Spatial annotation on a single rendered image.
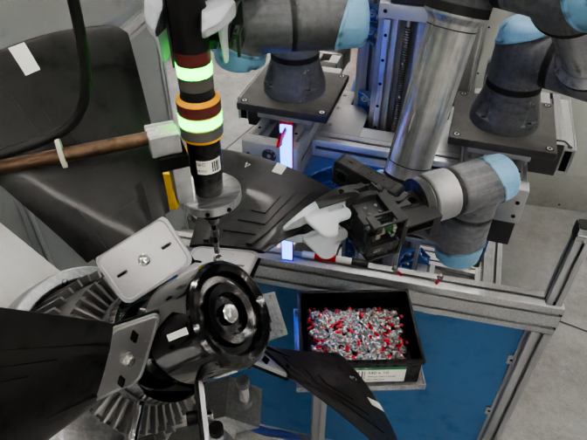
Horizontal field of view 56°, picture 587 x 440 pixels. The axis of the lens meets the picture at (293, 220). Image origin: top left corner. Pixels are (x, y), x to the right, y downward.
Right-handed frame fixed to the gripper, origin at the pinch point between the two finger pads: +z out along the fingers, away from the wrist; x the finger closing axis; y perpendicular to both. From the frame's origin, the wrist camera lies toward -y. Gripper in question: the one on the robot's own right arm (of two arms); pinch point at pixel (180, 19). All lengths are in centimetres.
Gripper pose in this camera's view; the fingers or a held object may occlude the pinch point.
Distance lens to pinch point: 50.8
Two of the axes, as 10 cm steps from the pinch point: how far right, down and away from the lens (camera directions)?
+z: -0.6, 6.5, -7.6
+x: -10.0, -0.4, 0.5
